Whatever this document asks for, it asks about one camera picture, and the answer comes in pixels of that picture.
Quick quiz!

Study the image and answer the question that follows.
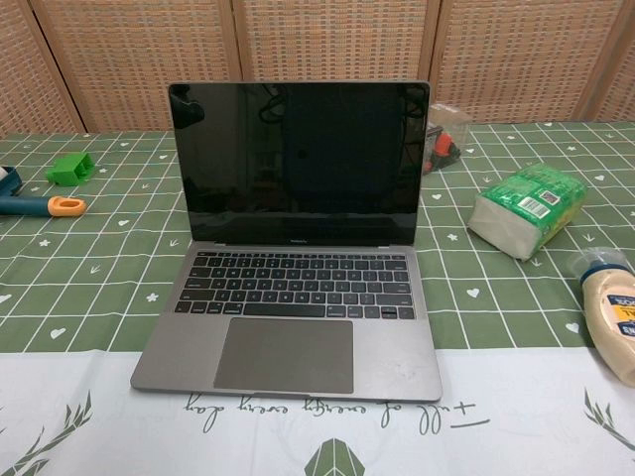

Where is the silver laptop with black keyboard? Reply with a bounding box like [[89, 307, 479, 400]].
[[129, 78, 444, 404]]

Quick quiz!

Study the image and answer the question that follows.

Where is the clear bag of red-black parts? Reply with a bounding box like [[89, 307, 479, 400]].
[[426, 102, 472, 173]]

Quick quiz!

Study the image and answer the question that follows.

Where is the green checked tablecloth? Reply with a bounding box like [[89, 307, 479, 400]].
[[0, 118, 635, 476]]

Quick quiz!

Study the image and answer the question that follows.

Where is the green plastic block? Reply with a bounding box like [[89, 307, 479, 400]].
[[46, 152, 95, 187]]

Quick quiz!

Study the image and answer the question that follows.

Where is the mayonnaise squeeze bottle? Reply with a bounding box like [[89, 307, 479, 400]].
[[568, 246, 635, 386]]

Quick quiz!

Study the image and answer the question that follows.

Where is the lint roller with teal handle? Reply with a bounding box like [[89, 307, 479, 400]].
[[0, 166, 88, 219]]

